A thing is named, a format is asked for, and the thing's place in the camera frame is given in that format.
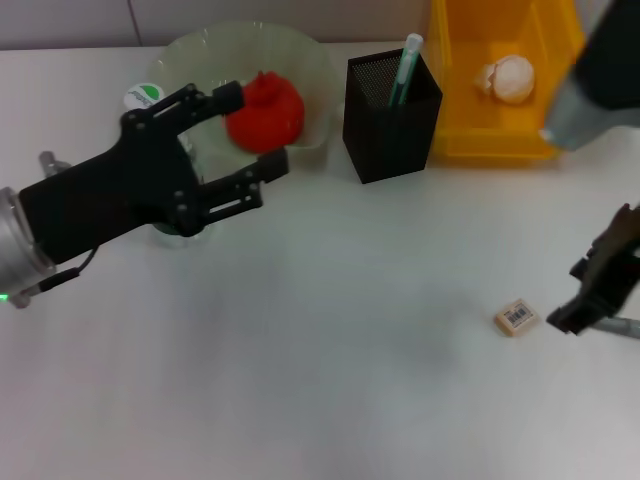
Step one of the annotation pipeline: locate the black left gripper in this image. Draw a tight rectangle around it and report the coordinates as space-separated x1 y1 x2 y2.
18 80 247 266

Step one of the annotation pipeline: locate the clear green-labelled water bottle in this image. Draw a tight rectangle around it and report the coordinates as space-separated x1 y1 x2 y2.
123 81 221 250

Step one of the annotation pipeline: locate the white garlic bulb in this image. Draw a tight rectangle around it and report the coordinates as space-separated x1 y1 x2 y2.
473 54 535 105

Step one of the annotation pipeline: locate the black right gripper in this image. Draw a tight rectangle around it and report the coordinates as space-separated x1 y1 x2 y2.
546 201 640 337

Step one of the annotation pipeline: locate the green pen with white cap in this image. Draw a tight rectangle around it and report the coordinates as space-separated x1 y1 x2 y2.
387 33 425 107

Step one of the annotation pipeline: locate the black mesh pen holder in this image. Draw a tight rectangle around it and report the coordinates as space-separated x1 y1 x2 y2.
342 47 444 186

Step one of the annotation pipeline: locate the translucent wavy glass fruit bowl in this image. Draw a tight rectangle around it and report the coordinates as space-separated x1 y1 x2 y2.
147 20 337 174

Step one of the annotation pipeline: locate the beige eraser with barcode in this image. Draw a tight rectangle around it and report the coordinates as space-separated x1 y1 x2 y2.
493 297 542 339

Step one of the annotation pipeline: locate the yellow plastic bin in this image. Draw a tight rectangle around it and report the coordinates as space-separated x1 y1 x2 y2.
426 0 586 164

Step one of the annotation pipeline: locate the orange fruit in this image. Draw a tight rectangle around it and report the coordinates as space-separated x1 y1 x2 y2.
224 70 306 154

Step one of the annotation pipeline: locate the left gripper cable with connectors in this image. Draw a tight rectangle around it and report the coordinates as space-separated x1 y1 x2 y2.
14 149 96 307

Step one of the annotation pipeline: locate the grey marker pen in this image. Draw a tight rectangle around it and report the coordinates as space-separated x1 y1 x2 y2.
597 314 640 342

